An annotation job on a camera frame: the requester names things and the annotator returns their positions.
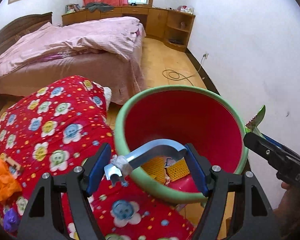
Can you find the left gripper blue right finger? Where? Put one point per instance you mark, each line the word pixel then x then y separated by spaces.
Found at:
pixel 199 168

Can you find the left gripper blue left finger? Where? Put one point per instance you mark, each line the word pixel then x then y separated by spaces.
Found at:
pixel 94 169

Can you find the blue grey hook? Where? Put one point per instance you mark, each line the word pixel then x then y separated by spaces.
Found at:
pixel 121 166

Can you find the white medicine box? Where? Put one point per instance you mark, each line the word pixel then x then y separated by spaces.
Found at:
pixel 169 162

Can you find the yellow foam fruit net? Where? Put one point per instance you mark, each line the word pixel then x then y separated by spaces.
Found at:
pixel 155 168

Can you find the small wooden piece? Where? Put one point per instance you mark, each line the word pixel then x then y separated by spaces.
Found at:
pixel 12 162

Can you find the orange plastic bag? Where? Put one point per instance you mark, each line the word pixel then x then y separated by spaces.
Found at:
pixel 8 185

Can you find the purple plastic bag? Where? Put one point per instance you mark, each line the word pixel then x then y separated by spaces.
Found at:
pixel 11 220

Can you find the green snack wrapper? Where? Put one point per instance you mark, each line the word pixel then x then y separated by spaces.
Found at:
pixel 252 124

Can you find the person's right hand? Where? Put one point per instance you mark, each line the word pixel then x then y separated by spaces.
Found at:
pixel 288 212

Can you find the red bin with green rim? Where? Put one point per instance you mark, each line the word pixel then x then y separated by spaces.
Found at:
pixel 187 115

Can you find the red floral smiley quilt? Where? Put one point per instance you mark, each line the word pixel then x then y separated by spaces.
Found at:
pixel 51 133

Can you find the pink bed duvet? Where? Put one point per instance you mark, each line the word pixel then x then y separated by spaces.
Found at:
pixel 114 35

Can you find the corner wooden shelf unit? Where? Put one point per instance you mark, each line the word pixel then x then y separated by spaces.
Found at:
pixel 178 30

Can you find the long wooden desk cabinet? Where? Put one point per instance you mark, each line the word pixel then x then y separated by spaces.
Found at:
pixel 154 20

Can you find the dark clothes on desk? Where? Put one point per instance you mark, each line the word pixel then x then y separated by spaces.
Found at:
pixel 102 7

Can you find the dark wooden bed headboard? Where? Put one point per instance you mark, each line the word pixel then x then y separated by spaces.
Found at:
pixel 20 27

